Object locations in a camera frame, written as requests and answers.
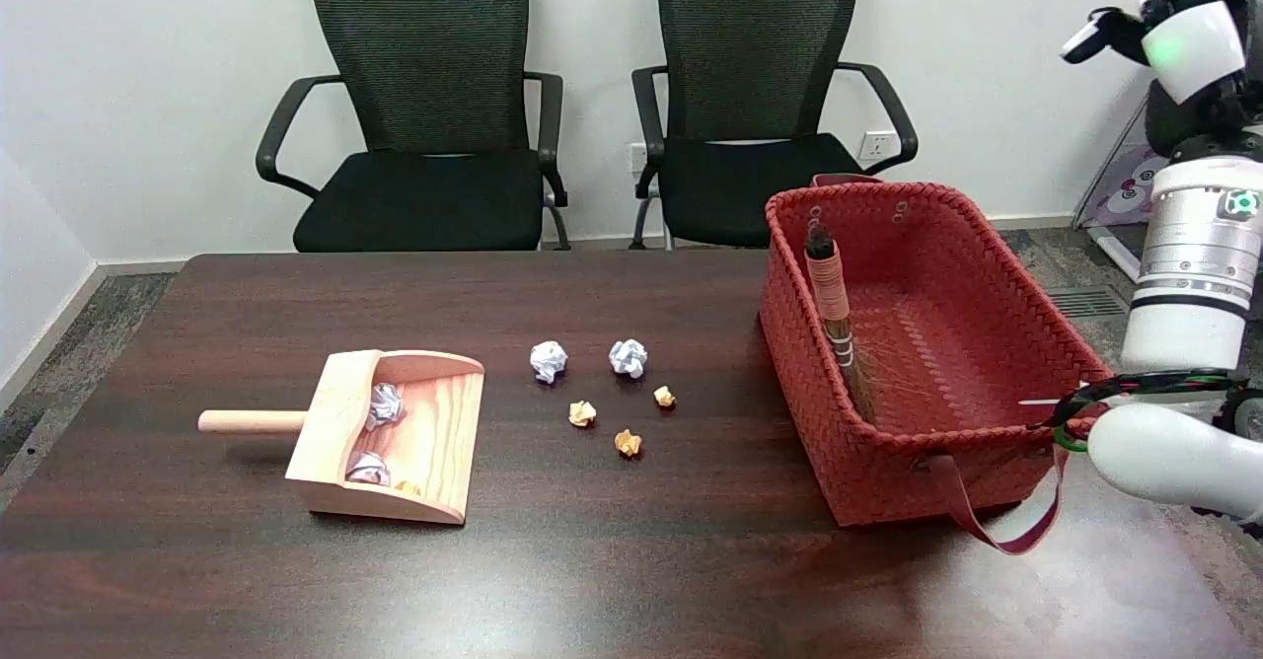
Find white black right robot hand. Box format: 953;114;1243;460
1061;0;1263;159

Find small straw broom handle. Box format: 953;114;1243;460
804;225;881;425

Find red woven basket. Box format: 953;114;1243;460
758;174;1116;555

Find pink white children's desk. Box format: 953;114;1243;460
1074;82;1170;282

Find metal floor vent grille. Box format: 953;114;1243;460
1046;286;1129;321

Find black mesh office chair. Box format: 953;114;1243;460
630;0;920;251
256;0;572;254

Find wooden dustpan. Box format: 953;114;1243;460
197;348;486;526

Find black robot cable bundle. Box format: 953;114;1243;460
1029;370;1250;455

